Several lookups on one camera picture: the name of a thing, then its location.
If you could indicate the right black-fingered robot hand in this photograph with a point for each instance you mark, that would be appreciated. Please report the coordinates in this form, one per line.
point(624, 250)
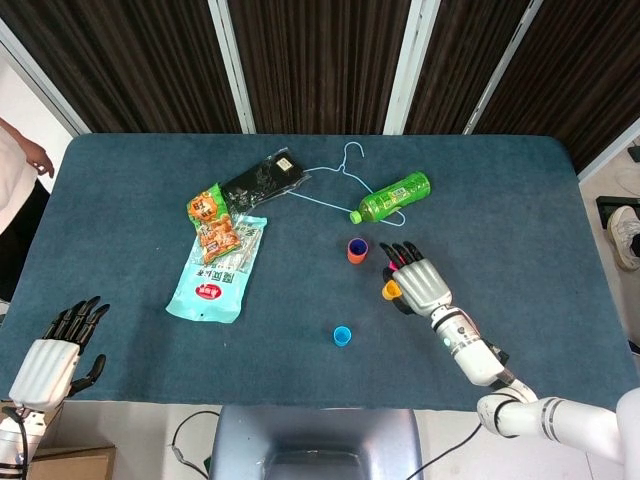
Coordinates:
point(425, 287)

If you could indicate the left black-fingered robot hand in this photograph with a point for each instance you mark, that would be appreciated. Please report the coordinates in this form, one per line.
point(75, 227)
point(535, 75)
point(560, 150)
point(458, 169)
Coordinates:
point(45, 370)

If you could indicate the yellow plastic cup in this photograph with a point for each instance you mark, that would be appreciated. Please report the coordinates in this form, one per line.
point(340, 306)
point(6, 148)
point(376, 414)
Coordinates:
point(389, 291)

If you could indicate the small pink plastic cup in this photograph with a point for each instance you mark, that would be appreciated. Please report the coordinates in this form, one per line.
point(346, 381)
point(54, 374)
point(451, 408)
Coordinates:
point(390, 263)

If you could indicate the dark blue plastic cup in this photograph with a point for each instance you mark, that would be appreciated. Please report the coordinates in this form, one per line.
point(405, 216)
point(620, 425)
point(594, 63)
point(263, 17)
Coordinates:
point(358, 245)

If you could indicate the light blue plastic cup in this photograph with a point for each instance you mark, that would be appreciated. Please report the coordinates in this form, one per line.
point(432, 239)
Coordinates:
point(343, 336)

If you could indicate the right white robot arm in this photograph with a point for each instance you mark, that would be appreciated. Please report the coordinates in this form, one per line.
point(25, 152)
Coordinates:
point(475, 360)

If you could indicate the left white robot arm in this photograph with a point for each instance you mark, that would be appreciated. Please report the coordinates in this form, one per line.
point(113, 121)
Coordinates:
point(10, 442)

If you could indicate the large orange plastic cup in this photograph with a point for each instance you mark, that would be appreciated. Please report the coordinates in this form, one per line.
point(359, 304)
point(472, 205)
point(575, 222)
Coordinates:
point(357, 257)

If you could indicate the green tea plastic bottle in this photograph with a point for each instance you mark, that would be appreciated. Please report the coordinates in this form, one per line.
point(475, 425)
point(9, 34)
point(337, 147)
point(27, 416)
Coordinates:
point(395, 196)

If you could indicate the brown cardboard box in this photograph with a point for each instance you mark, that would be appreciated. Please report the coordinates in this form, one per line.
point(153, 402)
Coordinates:
point(75, 462)

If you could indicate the dark blue table cloth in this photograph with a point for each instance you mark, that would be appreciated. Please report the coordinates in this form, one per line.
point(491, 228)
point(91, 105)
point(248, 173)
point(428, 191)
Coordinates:
point(300, 360)

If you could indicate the teal noodle packet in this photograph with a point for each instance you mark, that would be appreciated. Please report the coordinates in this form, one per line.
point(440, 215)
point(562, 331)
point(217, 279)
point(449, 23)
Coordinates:
point(210, 290)

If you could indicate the grey robot torso base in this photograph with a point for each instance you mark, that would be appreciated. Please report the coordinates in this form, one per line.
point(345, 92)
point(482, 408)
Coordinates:
point(315, 445)

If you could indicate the black plastic-wrapped package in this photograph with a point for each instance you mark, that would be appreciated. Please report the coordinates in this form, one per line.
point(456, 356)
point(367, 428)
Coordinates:
point(260, 180)

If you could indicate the person in pale shirt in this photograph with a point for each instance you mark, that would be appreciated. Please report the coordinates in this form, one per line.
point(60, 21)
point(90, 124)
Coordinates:
point(12, 175)

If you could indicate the white sneaker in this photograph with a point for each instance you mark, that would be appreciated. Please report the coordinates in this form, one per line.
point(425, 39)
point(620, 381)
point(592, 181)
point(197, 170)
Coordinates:
point(624, 240)

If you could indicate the black floor stand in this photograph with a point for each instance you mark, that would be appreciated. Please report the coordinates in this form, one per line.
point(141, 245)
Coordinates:
point(615, 202)

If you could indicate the orange snack bag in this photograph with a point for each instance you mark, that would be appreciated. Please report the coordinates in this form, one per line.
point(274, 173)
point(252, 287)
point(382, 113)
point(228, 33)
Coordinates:
point(215, 235)

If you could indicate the dark ribbed partition panel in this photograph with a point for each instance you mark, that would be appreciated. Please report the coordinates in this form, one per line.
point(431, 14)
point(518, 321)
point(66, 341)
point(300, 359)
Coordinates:
point(575, 75)
point(320, 60)
point(460, 60)
point(125, 60)

